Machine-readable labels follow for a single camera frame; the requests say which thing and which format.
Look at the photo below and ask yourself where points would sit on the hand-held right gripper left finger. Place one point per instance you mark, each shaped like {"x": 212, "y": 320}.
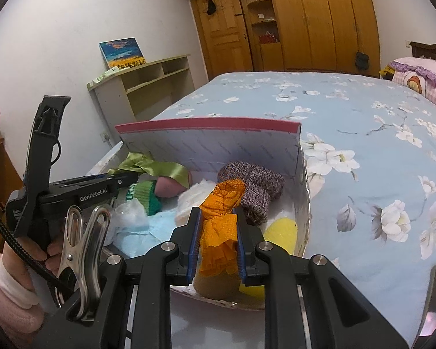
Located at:
{"x": 194, "y": 241}

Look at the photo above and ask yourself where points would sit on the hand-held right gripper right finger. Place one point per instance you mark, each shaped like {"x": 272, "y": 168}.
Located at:
{"x": 241, "y": 254}

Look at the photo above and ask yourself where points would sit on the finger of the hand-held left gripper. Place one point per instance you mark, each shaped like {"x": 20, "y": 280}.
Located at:
{"x": 123, "y": 179}

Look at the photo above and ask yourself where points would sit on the orange mesh cloth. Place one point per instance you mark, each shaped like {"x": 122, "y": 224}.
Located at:
{"x": 218, "y": 240}

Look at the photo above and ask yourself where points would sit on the green and white knit sock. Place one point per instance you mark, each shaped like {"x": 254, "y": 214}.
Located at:
{"x": 147, "y": 196}

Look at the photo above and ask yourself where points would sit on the green satin ribbon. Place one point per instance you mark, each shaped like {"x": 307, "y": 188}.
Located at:
{"x": 160, "y": 169}

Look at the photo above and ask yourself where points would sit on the white mesh bath puff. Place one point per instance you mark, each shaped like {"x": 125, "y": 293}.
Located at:
{"x": 130, "y": 220}

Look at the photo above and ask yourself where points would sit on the beige stocking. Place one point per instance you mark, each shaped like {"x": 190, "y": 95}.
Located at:
{"x": 214, "y": 287}

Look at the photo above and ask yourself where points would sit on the yellow sponge pad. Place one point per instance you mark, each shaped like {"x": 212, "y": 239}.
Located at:
{"x": 281, "y": 232}

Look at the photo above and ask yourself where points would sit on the pink sock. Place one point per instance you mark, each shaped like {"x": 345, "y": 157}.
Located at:
{"x": 170, "y": 187}

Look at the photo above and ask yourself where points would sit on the purple knit sock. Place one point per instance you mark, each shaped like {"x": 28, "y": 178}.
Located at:
{"x": 254, "y": 181}

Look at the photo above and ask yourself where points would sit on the pink cardboard box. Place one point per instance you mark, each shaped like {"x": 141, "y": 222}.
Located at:
{"x": 221, "y": 145}

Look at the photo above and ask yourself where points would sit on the person's left hand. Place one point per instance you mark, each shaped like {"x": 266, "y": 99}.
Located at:
{"x": 32, "y": 254}

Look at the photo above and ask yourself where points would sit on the metal spring clip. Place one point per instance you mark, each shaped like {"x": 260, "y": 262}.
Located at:
{"x": 91, "y": 236}

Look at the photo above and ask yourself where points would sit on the beige open shelf unit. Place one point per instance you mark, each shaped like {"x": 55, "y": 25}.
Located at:
{"x": 109, "y": 101}

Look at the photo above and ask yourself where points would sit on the brown wooden cabinet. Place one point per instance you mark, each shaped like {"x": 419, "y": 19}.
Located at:
{"x": 0, "y": 174}

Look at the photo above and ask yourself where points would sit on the green and white packet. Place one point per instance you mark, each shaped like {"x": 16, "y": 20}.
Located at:
{"x": 103, "y": 76}

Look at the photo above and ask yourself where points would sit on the blue and yellow painting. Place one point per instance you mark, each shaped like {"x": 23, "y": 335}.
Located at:
{"x": 122, "y": 53}

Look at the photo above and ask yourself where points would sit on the wooden door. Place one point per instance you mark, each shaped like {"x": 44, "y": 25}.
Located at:
{"x": 225, "y": 43}

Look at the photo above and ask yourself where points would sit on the wooden corner shelf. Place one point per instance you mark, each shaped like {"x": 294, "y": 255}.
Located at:
{"x": 263, "y": 56}

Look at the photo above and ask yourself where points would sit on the black hanging cloth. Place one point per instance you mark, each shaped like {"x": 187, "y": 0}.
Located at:
{"x": 211, "y": 6}

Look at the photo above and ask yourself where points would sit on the black hanging bag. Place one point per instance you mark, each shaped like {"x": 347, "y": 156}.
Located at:
{"x": 362, "y": 60}

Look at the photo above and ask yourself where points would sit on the yellow knitted cloth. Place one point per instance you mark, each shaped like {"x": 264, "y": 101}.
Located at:
{"x": 386, "y": 71}

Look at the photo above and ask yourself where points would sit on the wooden wardrobe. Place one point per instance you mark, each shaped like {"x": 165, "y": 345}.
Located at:
{"x": 319, "y": 21}

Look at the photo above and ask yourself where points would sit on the purple frilled cartoon pillow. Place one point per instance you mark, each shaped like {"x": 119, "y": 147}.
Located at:
{"x": 418, "y": 76}

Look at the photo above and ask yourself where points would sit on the dark wooden headboard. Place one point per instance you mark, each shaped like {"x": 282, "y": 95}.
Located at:
{"x": 432, "y": 49}

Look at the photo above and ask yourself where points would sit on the white wall socket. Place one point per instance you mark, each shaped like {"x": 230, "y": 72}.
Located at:
{"x": 106, "y": 137}

